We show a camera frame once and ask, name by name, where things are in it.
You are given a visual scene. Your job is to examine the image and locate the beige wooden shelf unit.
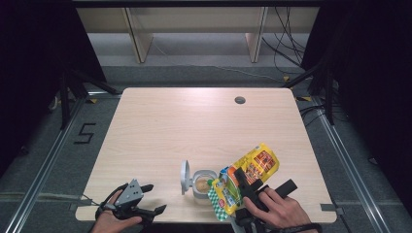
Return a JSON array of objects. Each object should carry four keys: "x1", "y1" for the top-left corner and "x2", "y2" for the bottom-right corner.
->
[{"x1": 76, "y1": 7, "x2": 321, "y2": 64}]

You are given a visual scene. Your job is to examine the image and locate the grey flip-lid jar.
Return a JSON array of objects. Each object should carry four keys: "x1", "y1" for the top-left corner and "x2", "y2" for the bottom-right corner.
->
[{"x1": 180, "y1": 159, "x2": 219, "y2": 206}]

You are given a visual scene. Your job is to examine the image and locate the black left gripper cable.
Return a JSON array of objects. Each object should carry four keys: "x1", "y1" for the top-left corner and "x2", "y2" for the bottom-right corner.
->
[{"x1": 80, "y1": 183, "x2": 129, "y2": 222}]

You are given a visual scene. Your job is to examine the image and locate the dark curtain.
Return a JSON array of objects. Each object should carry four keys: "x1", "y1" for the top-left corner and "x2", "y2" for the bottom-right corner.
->
[
  {"x1": 0, "y1": 0, "x2": 109, "y2": 178},
  {"x1": 300, "y1": 0, "x2": 412, "y2": 215}
]

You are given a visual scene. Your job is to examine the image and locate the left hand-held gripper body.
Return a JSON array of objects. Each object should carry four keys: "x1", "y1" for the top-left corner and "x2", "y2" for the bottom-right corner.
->
[{"x1": 109, "y1": 178, "x2": 156, "y2": 225}]

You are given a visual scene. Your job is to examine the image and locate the grey table bracket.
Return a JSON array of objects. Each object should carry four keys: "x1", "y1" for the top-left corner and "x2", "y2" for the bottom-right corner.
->
[
  {"x1": 320, "y1": 203, "x2": 345, "y2": 216},
  {"x1": 69, "y1": 198, "x2": 93, "y2": 212}
]

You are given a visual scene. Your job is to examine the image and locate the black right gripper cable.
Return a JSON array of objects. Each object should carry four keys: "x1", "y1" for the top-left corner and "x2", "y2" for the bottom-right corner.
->
[{"x1": 268, "y1": 221, "x2": 321, "y2": 233}]

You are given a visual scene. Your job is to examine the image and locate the person's right hand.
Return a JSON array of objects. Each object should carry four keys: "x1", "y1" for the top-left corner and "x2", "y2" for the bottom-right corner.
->
[{"x1": 243, "y1": 186, "x2": 314, "y2": 229}]

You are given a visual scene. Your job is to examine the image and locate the person's left hand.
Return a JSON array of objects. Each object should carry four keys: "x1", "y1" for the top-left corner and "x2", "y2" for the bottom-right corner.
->
[{"x1": 91, "y1": 193, "x2": 144, "y2": 233}]

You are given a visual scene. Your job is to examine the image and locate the aluminium floor rail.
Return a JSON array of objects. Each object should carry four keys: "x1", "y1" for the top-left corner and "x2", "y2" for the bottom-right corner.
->
[
  {"x1": 3, "y1": 96, "x2": 87, "y2": 233},
  {"x1": 311, "y1": 96, "x2": 391, "y2": 233}
]

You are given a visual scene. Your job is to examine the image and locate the black metal stand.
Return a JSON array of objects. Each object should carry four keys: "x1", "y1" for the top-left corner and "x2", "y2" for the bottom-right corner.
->
[
  {"x1": 58, "y1": 68, "x2": 121, "y2": 131},
  {"x1": 281, "y1": 60, "x2": 340, "y2": 126}
]

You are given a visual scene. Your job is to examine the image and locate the bundle of black cables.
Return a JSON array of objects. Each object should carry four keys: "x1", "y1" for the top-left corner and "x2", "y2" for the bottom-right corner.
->
[{"x1": 261, "y1": 7, "x2": 308, "y2": 76}]

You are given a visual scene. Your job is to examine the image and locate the yellow spouted food pouch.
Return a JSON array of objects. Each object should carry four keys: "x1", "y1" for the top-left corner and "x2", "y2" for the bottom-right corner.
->
[{"x1": 206, "y1": 143, "x2": 281, "y2": 223}]

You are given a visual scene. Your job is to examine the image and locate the brown granules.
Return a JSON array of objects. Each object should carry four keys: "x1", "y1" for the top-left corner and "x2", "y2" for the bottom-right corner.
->
[{"x1": 195, "y1": 177, "x2": 211, "y2": 194}]

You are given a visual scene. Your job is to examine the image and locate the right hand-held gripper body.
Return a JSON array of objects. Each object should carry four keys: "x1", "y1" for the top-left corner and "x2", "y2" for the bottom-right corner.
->
[{"x1": 230, "y1": 207, "x2": 270, "y2": 233}]

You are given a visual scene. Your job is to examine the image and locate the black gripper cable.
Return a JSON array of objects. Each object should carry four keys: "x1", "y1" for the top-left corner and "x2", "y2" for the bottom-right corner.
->
[
  {"x1": 268, "y1": 221, "x2": 321, "y2": 233},
  {"x1": 80, "y1": 183, "x2": 129, "y2": 222}
]

